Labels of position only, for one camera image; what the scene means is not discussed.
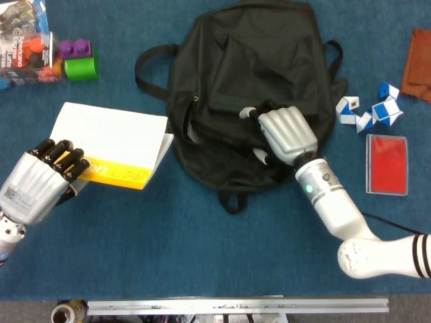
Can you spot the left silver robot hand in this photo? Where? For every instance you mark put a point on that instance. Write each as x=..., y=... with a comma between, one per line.
x=30, y=185

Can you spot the blue toy piece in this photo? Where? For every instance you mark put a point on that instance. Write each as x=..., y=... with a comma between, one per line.
x=4, y=84

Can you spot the clear plastic toy package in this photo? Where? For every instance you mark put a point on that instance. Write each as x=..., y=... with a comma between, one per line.
x=27, y=50

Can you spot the tape roll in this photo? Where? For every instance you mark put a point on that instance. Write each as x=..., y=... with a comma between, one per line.
x=64, y=313

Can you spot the black backpack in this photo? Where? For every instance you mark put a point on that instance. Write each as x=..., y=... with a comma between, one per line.
x=252, y=50

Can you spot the rust brown cloth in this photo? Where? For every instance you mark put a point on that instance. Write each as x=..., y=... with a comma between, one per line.
x=419, y=67

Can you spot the green building block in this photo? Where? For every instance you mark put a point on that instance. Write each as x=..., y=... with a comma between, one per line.
x=81, y=69

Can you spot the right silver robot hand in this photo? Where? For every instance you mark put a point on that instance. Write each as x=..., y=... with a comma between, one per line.
x=289, y=134

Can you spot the red card case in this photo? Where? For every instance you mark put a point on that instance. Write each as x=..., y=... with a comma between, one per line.
x=387, y=165

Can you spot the aluminium rail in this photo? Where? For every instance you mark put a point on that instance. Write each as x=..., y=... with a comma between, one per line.
x=235, y=306

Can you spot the blue white snake puzzle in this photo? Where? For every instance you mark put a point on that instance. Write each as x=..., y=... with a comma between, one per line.
x=384, y=111

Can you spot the white and yellow book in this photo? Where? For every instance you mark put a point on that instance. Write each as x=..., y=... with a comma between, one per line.
x=114, y=134

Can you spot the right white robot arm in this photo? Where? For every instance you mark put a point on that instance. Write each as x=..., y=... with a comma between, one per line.
x=336, y=208

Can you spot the purple building block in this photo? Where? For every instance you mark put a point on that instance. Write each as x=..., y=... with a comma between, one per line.
x=75, y=48

